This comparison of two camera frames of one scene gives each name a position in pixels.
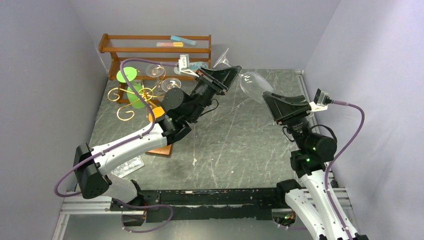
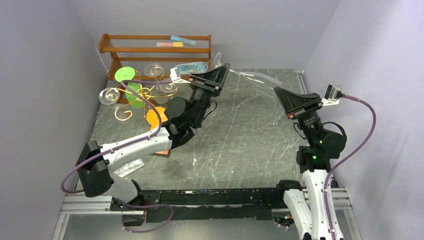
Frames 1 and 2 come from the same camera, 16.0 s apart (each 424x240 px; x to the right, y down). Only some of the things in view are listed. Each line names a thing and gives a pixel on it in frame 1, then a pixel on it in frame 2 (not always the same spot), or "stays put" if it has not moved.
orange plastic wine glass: x=158 y=111 stays put
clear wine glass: x=253 y=84 -> x=109 y=95
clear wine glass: x=154 y=70 stays put
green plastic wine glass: x=131 y=73 stays put
